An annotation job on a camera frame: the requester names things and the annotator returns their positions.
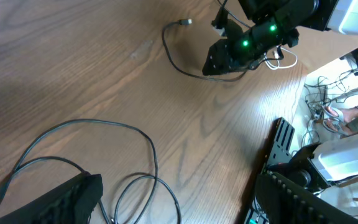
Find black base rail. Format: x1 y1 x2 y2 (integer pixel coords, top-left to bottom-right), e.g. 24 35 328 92
242 116 332 224

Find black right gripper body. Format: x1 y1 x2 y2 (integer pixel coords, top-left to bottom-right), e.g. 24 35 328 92
202 39 248 76

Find short black cable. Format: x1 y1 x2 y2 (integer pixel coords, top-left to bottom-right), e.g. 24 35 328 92
0 118 182 224

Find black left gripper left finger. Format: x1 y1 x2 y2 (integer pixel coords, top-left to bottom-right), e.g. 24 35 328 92
0 172 103 224

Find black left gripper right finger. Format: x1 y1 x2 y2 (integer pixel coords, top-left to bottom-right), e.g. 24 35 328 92
255 172 358 224

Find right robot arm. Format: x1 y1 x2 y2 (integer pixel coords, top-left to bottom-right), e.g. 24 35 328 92
202 0 358 76

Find floor cable clutter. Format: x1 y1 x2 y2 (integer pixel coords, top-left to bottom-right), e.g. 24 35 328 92
291 59 358 149

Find white usb cable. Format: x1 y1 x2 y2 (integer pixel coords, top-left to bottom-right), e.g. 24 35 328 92
263 45 299 71

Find person's sandaled foot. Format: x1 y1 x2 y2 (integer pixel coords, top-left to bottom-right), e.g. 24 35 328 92
322 106 358 136

